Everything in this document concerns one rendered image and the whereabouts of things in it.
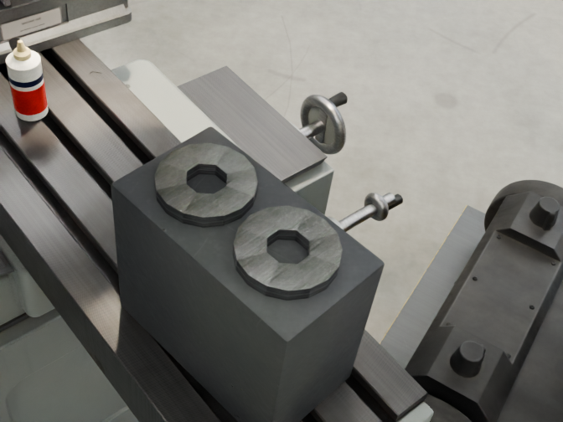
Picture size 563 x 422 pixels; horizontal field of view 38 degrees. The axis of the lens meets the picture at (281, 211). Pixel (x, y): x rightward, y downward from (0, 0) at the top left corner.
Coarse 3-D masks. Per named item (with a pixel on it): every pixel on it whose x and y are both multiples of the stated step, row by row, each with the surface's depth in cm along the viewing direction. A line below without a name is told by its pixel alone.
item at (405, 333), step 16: (464, 224) 170; (480, 224) 170; (448, 240) 166; (464, 240) 167; (448, 256) 163; (464, 256) 164; (432, 272) 160; (448, 272) 161; (416, 288) 157; (432, 288) 158; (448, 288) 158; (416, 304) 155; (432, 304) 155; (400, 320) 152; (416, 320) 152; (432, 320) 153; (400, 336) 150; (416, 336) 150; (400, 352) 148
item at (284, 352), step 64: (128, 192) 72; (192, 192) 71; (256, 192) 73; (128, 256) 77; (192, 256) 68; (256, 256) 67; (320, 256) 67; (192, 320) 74; (256, 320) 65; (320, 320) 66; (256, 384) 71; (320, 384) 77
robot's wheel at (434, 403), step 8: (432, 400) 119; (440, 400) 119; (432, 408) 118; (440, 408) 118; (448, 408) 118; (432, 416) 117; (440, 416) 117; (448, 416) 118; (456, 416) 118; (464, 416) 118
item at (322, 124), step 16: (320, 96) 149; (336, 96) 150; (304, 112) 154; (320, 112) 150; (336, 112) 147; (304, 128) 150; (320, 128) 151; (336, 128) 148; (320, 144) 155; (336, 144) 150
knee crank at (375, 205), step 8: (368, 200) 156; (376, 200) 154; (384, 200) 154; (392, 200) 157; (400, 200) 160; (360, 208) 155; (368, 208) 154; (376, 208) 155; (384, 208) 154; (352, 216) 153; (360, 216) 153; (368, 216) 154; (376, 216) 156; (384, 216) 155; (344, 224) 151; (352, 224) 152
